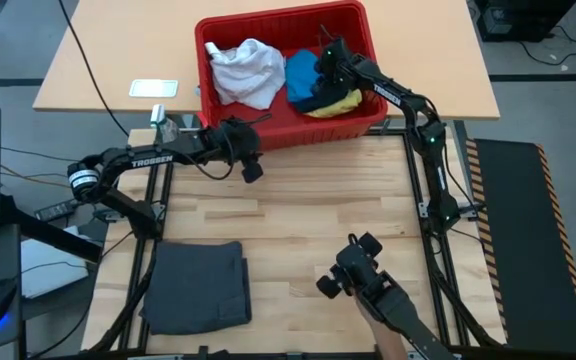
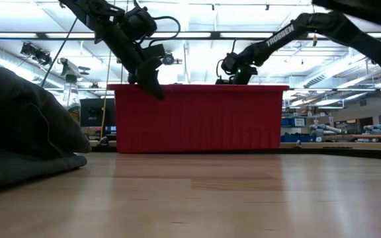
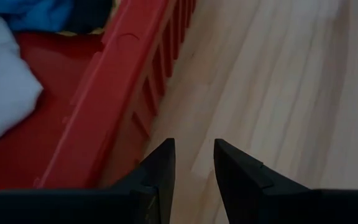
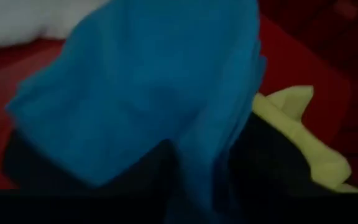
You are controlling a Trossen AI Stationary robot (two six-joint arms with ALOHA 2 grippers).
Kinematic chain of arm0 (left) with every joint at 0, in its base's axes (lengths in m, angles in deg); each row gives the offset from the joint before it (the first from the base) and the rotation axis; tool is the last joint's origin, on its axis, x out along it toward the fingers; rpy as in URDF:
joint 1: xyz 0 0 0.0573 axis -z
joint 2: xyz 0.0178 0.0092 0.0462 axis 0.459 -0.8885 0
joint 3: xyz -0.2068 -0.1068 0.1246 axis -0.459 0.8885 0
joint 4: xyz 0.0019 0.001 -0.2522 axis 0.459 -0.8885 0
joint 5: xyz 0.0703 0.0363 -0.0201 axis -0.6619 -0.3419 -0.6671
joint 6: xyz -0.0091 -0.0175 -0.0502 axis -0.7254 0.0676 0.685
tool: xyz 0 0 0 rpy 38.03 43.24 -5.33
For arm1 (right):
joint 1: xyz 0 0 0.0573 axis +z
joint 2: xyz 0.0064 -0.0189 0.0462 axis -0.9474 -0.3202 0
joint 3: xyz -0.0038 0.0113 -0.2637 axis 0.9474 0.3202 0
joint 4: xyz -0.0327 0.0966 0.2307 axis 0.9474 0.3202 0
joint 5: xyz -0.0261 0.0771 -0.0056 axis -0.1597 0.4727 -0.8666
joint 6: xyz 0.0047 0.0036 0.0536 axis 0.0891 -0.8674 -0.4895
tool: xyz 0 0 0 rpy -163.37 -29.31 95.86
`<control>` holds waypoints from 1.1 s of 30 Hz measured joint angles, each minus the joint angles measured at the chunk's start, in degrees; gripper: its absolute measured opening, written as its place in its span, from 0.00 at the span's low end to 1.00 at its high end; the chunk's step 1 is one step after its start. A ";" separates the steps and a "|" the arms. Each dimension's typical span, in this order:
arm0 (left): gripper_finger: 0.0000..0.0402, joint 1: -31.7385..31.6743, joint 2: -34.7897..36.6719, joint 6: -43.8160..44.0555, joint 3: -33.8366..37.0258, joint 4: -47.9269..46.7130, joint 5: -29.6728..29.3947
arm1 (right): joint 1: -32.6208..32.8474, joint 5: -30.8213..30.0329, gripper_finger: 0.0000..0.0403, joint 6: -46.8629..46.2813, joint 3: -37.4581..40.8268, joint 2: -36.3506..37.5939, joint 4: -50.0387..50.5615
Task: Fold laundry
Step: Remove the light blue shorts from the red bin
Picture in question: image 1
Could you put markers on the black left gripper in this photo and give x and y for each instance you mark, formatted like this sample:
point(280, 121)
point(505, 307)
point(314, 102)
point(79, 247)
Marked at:
point(235, 142)

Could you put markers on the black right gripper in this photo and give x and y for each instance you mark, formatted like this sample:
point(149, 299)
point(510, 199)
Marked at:
point(338, 62)

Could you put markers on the blue t-shirt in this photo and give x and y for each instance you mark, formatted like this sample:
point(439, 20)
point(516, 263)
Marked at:
point(300, 75)

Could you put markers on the navy garment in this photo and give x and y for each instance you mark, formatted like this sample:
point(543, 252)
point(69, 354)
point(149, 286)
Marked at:
point(318, 102)

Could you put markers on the yellow garment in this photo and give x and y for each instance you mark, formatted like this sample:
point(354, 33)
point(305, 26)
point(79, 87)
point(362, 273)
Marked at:
point(338, 107)

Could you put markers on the white button shirt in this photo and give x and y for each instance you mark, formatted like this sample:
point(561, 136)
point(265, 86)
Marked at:
point(248, 75)

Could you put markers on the dark grey garment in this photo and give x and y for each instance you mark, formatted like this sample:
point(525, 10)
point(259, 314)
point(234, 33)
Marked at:
point(193, 290)

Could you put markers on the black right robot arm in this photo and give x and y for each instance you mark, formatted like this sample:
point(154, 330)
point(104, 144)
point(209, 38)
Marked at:
point(393, 95)

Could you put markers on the person's forearm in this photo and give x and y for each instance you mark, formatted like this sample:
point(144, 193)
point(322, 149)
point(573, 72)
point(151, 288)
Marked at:
point(388, 342)

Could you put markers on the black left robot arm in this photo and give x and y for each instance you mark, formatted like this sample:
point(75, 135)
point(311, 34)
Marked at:
point(148, 159)

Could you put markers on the red plastic laundry basket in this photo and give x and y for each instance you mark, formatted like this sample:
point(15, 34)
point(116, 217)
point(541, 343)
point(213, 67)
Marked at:
point(318, 131)

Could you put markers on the beige wooden desk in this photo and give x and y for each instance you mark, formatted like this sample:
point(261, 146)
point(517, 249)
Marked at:
point(418, 60)

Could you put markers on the white rectangular phone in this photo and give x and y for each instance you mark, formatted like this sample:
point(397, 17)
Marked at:
point(153, 88)

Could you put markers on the black computer case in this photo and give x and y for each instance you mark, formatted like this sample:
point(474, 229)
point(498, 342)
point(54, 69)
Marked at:
point(518, 20)

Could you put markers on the black power adapter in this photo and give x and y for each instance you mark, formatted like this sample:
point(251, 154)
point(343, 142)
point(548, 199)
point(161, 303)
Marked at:
point(55, 210)

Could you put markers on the black diagonal beam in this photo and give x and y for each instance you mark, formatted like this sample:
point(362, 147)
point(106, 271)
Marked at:
point(53, 235)

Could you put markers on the white paper sheet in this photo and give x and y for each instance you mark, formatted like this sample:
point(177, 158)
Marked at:
point(43, 275)

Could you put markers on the black hazard-striped floor mat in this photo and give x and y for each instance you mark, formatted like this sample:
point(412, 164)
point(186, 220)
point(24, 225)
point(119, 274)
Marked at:
point(518, 240)

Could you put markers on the black aluminium table frame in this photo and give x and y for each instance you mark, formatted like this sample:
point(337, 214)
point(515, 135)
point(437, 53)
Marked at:
point(398, 131)

